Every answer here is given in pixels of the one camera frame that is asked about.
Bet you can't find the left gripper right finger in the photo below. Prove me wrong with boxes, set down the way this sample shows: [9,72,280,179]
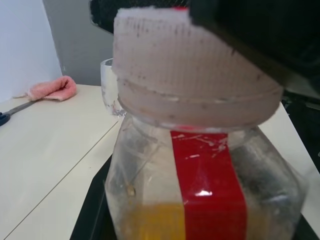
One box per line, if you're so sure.
[298,171,320,240]

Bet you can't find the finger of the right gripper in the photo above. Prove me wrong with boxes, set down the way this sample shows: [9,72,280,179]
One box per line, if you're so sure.
[89,0,191,35]
[188,0,320,97]

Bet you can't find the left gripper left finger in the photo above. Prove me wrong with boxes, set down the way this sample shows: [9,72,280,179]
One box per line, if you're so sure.
[71,159,118,240]

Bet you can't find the white ribbed bottle cap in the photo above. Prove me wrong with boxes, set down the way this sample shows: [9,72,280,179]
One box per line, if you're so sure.
[111,7,283,132]

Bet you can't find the clear plastic bottle red tape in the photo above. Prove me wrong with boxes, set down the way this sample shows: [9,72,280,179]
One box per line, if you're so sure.
[103,113,311,240]

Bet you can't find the clear wine glass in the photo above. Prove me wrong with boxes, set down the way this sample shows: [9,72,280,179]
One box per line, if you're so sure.
[99,58,127,118]

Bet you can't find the pink cloth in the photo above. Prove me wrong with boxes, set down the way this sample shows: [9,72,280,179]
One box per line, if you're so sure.
[26,75,78,102]

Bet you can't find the blue handled scissors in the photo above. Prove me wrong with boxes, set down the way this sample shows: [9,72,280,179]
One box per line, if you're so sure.
[0,99,38,127]

